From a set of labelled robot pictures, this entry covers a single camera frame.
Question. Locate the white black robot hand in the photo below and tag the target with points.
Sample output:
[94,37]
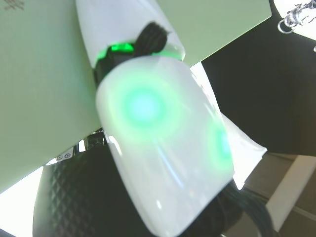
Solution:
[160,148]

